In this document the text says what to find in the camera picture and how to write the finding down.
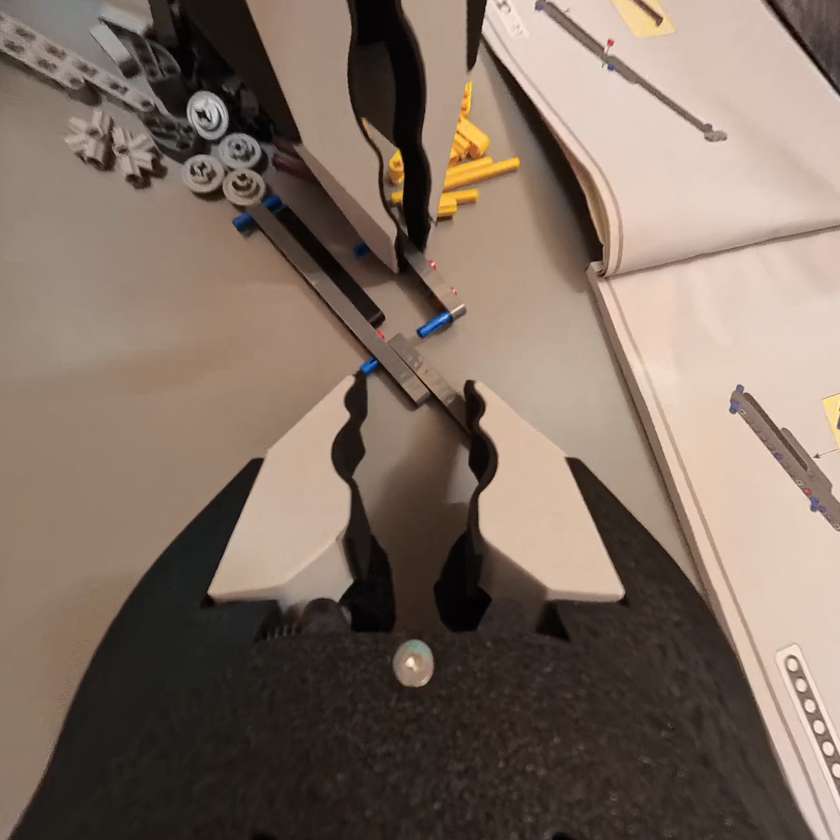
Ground group of yellow lego pieces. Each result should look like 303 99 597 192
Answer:
386 80 522 219

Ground dark grey lego beam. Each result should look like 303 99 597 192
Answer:
394 235 469 340

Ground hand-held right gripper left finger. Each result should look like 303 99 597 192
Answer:
206 374 396 632

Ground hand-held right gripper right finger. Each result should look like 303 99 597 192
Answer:
433 379 626 632

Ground open instruction booklet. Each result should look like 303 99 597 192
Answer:
481 0 840 840

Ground black lego connectors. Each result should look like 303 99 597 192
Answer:
228 75 293 142

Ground long grey lego beam assembly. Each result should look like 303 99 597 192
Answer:
231 192 475 448

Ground dark grey curved lego pieces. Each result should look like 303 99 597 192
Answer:
88 16 199 150

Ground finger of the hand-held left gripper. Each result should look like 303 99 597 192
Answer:
246 0 406 274
392 0 490 252

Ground short grey lego beam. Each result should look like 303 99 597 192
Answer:
0 12 156 114

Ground grey lego star connector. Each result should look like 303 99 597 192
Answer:
110 126 163 186
64 109 116 166

